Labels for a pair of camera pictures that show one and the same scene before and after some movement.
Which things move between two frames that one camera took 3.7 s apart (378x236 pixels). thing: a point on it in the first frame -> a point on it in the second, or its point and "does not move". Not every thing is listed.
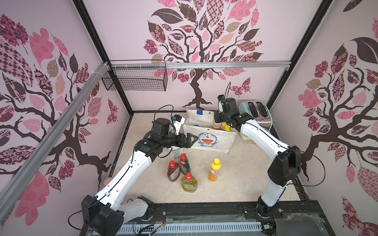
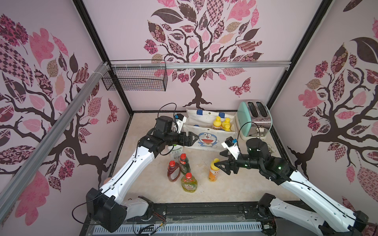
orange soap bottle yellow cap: [226, 127] does not move
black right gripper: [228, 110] -> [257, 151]
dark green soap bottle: [184, 166] does not move
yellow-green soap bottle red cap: [189, 184] does not move
